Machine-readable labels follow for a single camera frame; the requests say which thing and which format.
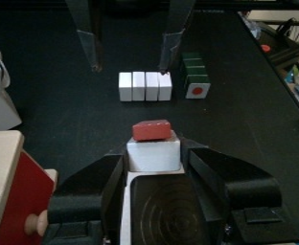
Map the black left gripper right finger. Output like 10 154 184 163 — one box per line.
179 137 299 245

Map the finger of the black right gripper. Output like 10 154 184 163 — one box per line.
157 0 196 76
64 0 104 73

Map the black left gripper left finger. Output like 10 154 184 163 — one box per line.
42 153 128 245

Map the white rice block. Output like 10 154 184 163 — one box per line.
144 71 160 102
117 72 135 102
157 72 173 101
125 130 183 173
132 71 147 102

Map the red salmon slice toy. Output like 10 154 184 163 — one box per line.
132 119 173 143

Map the green sushi roll piece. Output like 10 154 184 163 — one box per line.
183 65 208 77
184 74 212 100
180 52 203 60
182 57 206 67

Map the black ringed plate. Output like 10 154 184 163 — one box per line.
129 173 211 245

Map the wooden toy cabinet red door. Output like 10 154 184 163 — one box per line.
0 129 60 245

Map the black storage bin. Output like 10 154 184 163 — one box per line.
255 20 299 70

